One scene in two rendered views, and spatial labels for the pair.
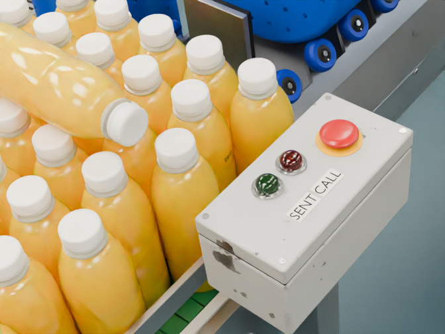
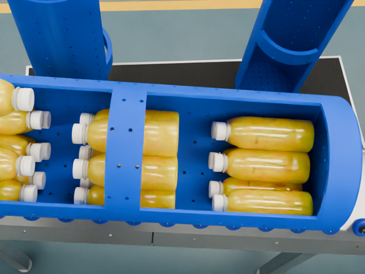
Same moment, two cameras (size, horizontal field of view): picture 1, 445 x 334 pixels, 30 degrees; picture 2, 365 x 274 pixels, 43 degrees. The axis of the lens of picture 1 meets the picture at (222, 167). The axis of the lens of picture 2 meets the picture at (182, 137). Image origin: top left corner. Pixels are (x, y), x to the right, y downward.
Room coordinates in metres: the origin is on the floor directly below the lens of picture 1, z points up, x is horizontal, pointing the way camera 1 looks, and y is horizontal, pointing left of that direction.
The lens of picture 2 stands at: (0.96, -0.68, 1.99)
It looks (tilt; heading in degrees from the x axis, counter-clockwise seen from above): 65 degrees down; 35
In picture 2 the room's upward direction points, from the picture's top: 11 degrees clockwise
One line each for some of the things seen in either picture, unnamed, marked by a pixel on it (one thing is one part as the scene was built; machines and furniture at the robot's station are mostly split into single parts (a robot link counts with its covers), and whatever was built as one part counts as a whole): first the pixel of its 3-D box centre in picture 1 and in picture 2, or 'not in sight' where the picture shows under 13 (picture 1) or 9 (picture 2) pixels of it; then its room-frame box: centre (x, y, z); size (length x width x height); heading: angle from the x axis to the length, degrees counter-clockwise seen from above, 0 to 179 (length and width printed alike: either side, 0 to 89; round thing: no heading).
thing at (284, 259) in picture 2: not in sight; (283, 261); (1.53, -0.84, 0.31); 0.06 x 0.06 x 0.63; 43
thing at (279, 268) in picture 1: (308, 207); not in sight; (0.51, -0.07, 1.05); 0.20 x 0.10 x 0.10; 133
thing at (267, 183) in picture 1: (267, 183); not in sight; (0.50, -0.04, 1.11); 0.02 x 0.02 x 0.01
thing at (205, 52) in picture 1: (204, 52); not in sight; (0.71, 0.00, 1.09); 0.04 x 0.04 x 0.02
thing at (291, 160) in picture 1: (291, 160); not in sight; (0.52, -0.06, 1.11); 0.02 x 0.02 x 0.01
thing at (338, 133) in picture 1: (339, 135); not in sight; (0.54, -0.11, 1.11); 0.04 x 0.04 x 0.01
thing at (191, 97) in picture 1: (191, 97); not in sight; (0.64, 0.02, 1.09); 0.04 x 0.04 x 0.02
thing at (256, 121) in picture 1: (264, 144); not in sight; (0.66, -0.05, 0.99); 0.07 x 0.07 x 0.19
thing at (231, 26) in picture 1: (222, 40); not in sight; (0.86, -0.03, 0.99); 0.10 x 0.02 x 0.12; 43
